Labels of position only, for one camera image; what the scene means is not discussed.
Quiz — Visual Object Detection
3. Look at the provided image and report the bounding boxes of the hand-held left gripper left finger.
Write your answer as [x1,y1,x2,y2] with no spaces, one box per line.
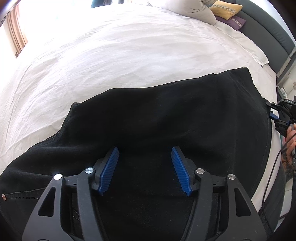
[22,146,119,241]

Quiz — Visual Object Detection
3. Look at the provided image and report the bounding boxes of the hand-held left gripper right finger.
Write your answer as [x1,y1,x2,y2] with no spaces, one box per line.
[171,146,269,241]

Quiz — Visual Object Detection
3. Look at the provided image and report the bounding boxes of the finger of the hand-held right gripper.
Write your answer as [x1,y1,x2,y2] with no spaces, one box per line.
[269,111,289,133]
[266,100,284,112]

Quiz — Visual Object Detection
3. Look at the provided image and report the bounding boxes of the black pants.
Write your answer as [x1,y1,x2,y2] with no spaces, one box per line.
[0,67,273,241]

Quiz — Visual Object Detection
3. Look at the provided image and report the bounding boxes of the person's right forearm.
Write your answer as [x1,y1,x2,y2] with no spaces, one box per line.
[282,162,296,186]

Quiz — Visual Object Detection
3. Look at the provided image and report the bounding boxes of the person's right hand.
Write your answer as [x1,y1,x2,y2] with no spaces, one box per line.
[280,128,296,164]

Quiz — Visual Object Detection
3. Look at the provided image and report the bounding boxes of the person's dark gray clothing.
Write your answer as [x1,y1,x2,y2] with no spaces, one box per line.
[253,139,288,241]

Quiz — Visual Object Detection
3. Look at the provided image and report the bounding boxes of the gray upholstered headboard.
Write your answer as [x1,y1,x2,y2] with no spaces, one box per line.
[236,0,296,78]

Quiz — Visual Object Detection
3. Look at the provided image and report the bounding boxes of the purple patterned pillow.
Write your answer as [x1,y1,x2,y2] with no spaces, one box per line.
[216,15,247,30]

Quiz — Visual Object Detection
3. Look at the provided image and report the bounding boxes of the yellow patterned pillow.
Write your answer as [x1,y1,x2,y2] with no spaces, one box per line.
[209,0,243,21]

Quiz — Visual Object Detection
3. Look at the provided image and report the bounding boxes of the bed with white sheet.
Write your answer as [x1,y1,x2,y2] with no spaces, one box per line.
[0,0,278,207]

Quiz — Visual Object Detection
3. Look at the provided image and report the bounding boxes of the rolled white duvet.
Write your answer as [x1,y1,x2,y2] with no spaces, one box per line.
[148,0,218,25]

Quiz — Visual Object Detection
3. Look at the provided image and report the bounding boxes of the tan curtain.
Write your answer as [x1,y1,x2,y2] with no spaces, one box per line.
[6,3,28,52]

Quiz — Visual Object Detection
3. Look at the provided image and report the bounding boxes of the dark cable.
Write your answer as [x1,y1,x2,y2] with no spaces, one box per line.
[261,144,286,209]

